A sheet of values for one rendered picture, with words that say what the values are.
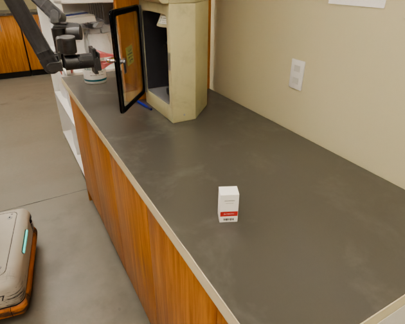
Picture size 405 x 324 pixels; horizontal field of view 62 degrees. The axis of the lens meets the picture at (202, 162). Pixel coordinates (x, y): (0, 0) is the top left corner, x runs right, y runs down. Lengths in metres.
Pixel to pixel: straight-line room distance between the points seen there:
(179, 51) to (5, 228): 1.37
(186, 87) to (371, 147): 0.74
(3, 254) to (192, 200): 1.24
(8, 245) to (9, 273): 0.20
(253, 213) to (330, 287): 0.28
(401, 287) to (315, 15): 0.93
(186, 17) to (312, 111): 0.61
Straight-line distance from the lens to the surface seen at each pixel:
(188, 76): 1.44
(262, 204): 0.97
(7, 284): 1.86
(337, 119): 1.32
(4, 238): 2.10
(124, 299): 1.97
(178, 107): 1.46
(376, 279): 0.84
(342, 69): 1.29
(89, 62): 1.45
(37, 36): 1.41
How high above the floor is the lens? 1.50
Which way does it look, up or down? 29 degrees down
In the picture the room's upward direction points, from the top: 1 degrees clockwise
